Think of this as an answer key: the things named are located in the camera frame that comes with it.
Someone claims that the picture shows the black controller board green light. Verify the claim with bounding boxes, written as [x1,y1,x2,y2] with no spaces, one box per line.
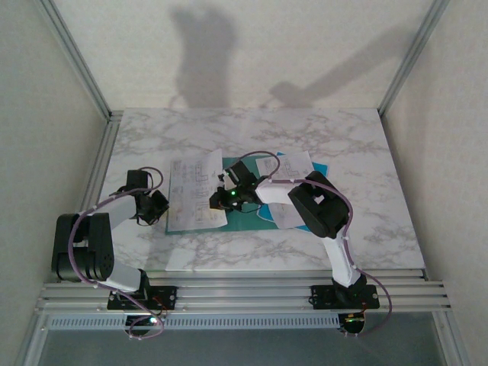
[124,314,160,337]
[340,311,368,337]

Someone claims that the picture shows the aluminium side rail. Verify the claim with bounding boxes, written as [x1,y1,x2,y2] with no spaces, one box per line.
[82,110,124,230]

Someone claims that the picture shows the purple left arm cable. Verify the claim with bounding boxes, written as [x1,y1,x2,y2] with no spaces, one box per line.
[67,166,165,340]

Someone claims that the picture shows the white paper on folder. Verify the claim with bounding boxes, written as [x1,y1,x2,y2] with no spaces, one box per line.
[258,151,330,230]

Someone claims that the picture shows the aluminium frame post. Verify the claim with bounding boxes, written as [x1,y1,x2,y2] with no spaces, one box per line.
[36,0,114,120]
[377,0,451,115]
[430,312,472,366]
[14,312,50,366]

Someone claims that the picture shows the aluminium lower frame post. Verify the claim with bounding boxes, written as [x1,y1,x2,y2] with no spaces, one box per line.
[14,312,50,366]
[430,312,472,366]

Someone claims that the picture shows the large technical drawing paper sheet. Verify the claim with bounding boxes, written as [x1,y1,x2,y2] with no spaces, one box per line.
[166,148,230,233]

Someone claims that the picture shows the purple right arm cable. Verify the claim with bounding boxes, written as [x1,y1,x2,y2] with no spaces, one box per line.
[227,151,393,339]

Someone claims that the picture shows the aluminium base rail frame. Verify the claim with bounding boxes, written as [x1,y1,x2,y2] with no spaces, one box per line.
[36,281,453,314]

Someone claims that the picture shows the aluminium table edge rail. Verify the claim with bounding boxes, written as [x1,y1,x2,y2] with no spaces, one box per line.
[144,268,426,282]

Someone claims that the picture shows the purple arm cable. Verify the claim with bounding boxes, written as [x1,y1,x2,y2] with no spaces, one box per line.
[67,166,165,340]
[227,151,393,339]

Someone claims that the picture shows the grey slotted cable duct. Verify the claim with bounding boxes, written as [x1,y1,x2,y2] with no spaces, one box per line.
[49,314,341,331]

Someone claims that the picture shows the teal folder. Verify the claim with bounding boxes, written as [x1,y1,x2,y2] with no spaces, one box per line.
[165,156,285,234]

